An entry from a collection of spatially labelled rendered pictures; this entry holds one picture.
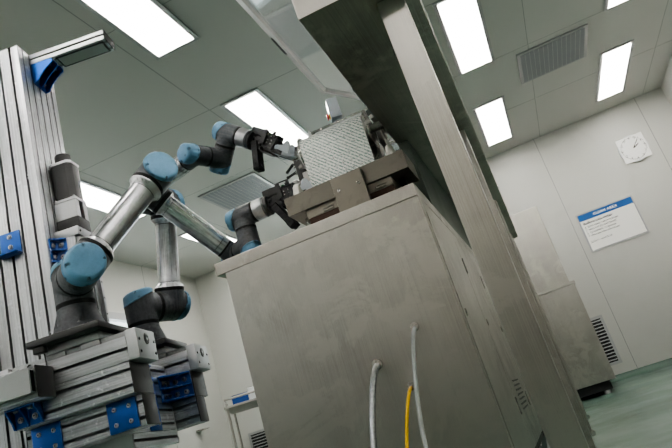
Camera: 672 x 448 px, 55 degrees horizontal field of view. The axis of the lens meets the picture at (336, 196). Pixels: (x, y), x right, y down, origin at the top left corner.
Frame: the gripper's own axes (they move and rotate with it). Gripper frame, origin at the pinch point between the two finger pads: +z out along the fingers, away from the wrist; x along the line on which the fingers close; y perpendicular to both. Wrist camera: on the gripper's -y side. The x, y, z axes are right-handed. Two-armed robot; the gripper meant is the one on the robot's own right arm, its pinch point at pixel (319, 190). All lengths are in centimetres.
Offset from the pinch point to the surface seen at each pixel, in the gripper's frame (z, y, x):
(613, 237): 149, 31, 555
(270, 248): -12.7, -21.2, -26.0
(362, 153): 18.3, 6.0, -0.2
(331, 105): 2, 58, 58
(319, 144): 5.1, 15.5, -0.2
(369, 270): 14.0, -38.2, -26.0
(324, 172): 3.7, 5.1, -0.2
